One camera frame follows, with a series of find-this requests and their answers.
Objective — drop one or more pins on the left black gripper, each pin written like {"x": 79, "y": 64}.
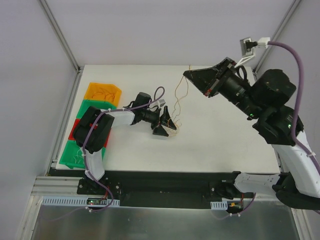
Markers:
{"x": 157, "y": 120}

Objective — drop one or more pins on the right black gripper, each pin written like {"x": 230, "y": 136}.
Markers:
{"x": 218, "y": 78}

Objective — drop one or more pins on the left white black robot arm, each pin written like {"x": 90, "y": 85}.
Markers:
{"x": 94, "y": 128}

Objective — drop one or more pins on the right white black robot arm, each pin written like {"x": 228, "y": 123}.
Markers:
{"x": 264, "y": 102}

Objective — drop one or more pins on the orange plastic bin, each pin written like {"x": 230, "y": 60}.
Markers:
{"x": 103, "y": 92}

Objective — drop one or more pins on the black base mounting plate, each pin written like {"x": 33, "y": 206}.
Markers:
{"x": 159, "y": 189}

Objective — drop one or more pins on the lower green plastic bin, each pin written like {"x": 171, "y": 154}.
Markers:
{"x": 72, "y": 156}

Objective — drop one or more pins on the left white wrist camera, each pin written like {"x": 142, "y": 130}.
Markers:
{"x": 160, "y": 103}

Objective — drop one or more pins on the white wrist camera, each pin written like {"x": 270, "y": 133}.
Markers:
{"x": 160, "y": 103}
{"x": 248, "y": 48}

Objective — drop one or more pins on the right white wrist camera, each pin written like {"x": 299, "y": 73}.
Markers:
{"x": 248, "y": 48}

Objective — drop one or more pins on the right white cable duct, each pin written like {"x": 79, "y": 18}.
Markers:
{"x": 219, "y": 205}

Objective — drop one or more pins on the white cable duct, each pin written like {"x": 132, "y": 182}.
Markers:
{"x": 68, "y": 201}
{"x": 219, "y": 205}

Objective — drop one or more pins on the right aluminium frame post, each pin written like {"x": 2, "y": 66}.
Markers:
{"x": 295, "y": 4}

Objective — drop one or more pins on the aluminium frame post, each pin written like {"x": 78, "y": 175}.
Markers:
{"x": 59, "y": 35}
{"x": 295, "y": 4}

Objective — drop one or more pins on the left aluminium frame post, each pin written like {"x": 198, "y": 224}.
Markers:
{"x": 59, "y": 35}

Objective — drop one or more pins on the aluminium front rail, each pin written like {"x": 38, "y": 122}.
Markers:
{"x": 55, "y": 186}

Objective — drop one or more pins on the left white cable duct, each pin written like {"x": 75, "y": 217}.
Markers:
{"x": 68, "y": 201}

